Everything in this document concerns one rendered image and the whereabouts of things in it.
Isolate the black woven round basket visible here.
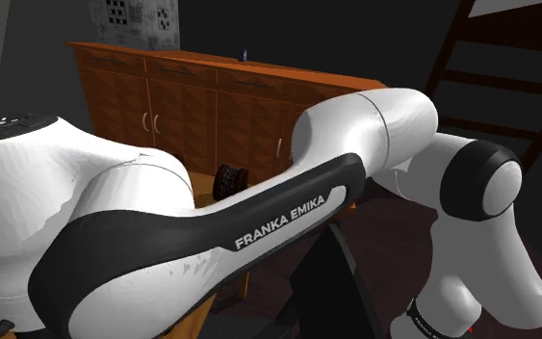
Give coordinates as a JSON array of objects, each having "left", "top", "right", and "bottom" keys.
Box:
[{"left": 212, "top": 163, "right": 250, "bottom": 202}]

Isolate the wooden sideboard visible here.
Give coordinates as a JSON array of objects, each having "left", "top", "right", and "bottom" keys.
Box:
[{"left": 66, "top": 40, "right": 389, "bottom": 189}]

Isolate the dark wooden staircase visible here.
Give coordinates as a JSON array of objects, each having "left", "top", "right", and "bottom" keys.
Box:
[{"left": 423, "top": 0, "right": 542, "bottom": 173}]

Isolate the grey patterned wall picture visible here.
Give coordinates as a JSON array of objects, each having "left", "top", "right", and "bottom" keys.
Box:
[{"left": 87, "top": 0, "right": 181, "bottom": 52}]

